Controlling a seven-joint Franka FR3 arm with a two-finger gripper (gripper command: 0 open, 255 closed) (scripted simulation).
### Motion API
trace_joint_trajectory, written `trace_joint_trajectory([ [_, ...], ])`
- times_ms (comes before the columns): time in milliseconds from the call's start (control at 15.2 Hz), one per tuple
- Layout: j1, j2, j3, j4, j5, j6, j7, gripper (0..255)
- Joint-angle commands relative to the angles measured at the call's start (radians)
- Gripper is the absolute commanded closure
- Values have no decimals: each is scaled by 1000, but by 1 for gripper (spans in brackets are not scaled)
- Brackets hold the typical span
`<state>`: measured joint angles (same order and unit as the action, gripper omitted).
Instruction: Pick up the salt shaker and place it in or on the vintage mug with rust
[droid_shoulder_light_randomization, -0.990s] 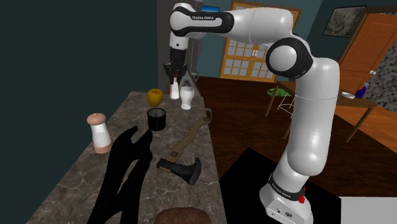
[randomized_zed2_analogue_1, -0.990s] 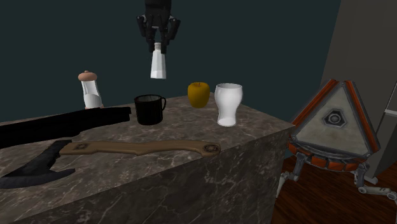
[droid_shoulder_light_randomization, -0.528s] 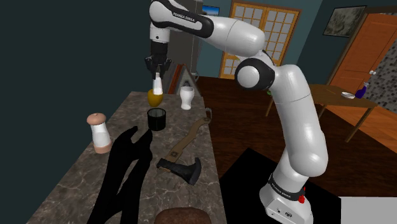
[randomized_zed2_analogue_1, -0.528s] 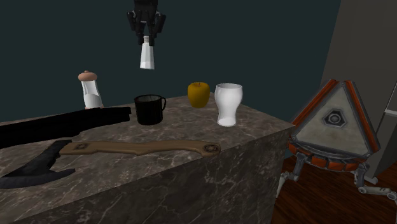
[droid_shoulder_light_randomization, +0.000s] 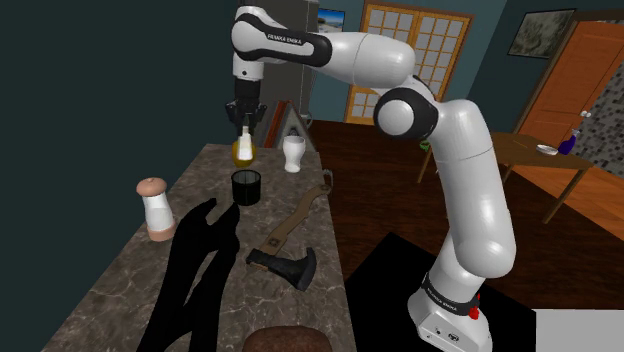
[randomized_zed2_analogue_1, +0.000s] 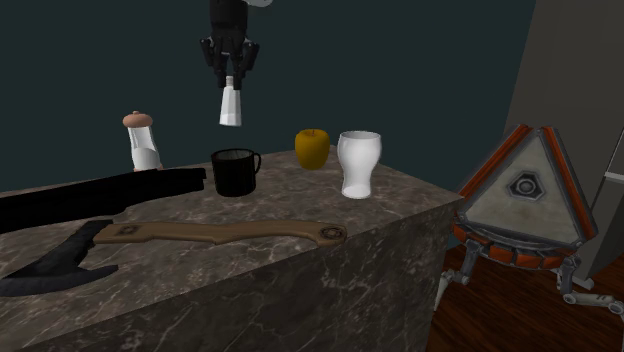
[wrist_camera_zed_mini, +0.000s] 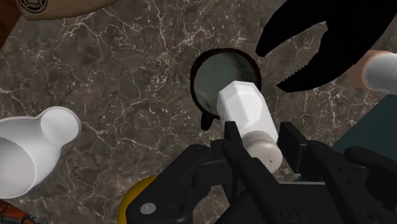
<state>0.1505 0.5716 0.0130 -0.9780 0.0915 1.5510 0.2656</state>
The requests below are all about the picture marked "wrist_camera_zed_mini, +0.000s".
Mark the white vase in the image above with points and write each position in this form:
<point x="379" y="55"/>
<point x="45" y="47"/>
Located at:
<point x="28" y="145"/>

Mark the wooden board with black emblem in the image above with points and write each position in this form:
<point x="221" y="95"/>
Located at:
<point x="68" y="7"/>

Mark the peach and white cylinder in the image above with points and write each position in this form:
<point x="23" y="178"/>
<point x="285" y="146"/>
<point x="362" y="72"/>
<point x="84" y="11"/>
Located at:
<point x="381" y="73"/>

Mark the white bottle with faceted cap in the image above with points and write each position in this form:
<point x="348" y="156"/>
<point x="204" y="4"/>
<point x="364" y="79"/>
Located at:
<point x="242" y="105"/>

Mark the teal box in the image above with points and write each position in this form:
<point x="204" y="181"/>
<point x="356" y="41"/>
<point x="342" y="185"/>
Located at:
<point x="372" y="130"/>

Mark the black mug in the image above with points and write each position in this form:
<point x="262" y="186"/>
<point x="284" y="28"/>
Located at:
<point x="214" y="74"/>

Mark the yellow round object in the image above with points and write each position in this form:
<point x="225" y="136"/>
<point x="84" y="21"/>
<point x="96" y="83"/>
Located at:
<point x="130" y="198"/>

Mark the reddish brown wooden object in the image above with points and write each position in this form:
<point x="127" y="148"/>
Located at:
<point x="6" y="18"/>

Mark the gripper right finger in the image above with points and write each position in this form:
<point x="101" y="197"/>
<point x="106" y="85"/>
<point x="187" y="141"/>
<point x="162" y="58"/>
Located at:
<point x="335" y="173"/>

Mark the orange red object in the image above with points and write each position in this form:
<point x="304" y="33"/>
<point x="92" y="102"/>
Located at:
<point x="15" y="215"/>

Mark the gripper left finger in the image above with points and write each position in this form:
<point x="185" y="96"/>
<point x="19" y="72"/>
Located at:
<point x="186" y="180"/>

